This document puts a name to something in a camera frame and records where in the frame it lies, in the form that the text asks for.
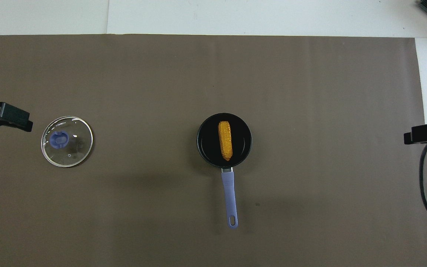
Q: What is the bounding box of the glass lid with blue knob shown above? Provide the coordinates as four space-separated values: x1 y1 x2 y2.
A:
41 116 94 168

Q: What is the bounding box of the yellow corn cob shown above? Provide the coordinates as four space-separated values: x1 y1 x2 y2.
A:
218 121 233 161

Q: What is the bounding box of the brown table mat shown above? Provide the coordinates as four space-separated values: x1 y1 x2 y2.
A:
0 34 427 267

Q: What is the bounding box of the blue saucepan with long handle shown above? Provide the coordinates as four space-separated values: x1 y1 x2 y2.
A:
197 112 253 229

